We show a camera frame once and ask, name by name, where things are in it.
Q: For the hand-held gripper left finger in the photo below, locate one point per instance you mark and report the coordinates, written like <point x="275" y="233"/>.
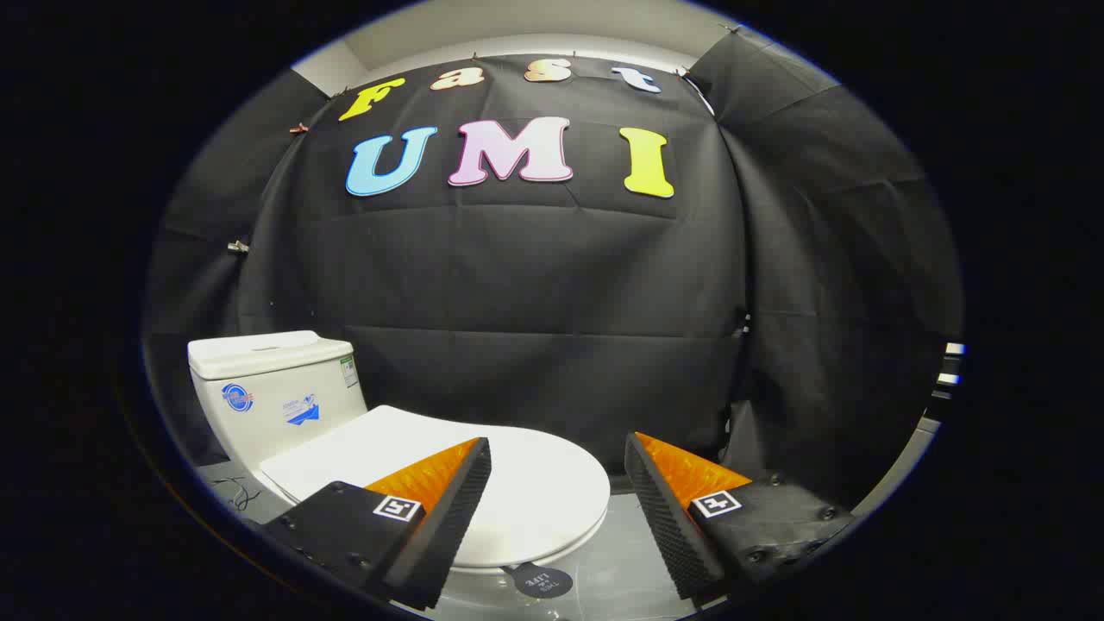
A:
<point x="448" y="517"/>

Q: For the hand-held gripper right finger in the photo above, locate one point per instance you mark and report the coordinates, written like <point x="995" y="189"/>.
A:
<point x="668" y="526"/>

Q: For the black round lid pull tab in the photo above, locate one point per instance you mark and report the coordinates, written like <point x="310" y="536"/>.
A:
<point x="543" y="582"/>

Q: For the white ceramic toilet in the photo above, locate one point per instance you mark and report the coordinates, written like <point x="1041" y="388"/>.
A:
<point x="267" y="423"/>

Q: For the white toilet tank lid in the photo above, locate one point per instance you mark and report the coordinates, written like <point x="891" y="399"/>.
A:
<point x="259" y="352"/>

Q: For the black backdrop cloth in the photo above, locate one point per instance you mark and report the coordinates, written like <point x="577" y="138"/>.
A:
<point x="535" y="285"/>

